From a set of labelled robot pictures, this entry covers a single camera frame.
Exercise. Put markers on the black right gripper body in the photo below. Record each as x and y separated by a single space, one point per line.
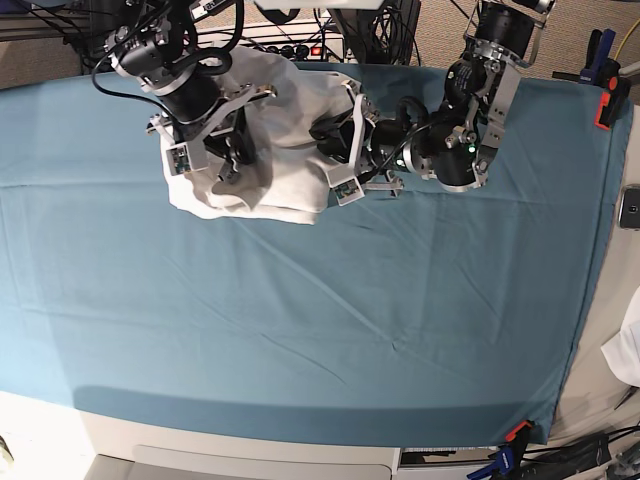
196 104

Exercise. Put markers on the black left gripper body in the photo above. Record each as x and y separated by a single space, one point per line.
398 144

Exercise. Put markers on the white T-shirt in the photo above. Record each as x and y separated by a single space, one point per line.
288 180

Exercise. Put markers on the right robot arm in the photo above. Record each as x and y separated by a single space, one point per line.
157 42

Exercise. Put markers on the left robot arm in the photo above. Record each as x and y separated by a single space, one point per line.
455 144

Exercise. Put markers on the teal table cloth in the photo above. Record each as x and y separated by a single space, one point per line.
429 319

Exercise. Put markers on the orange black right clamp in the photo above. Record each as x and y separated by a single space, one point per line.
611 102

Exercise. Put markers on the silver device at edge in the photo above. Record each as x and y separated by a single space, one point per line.
629 209

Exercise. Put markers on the orange black corner clamp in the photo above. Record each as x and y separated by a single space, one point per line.
519 436

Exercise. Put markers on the white cloth at edge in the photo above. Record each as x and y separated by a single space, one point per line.
621 353

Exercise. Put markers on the blue spring clamp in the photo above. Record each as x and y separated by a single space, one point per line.
505 462

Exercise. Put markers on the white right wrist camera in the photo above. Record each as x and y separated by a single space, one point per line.
183 155

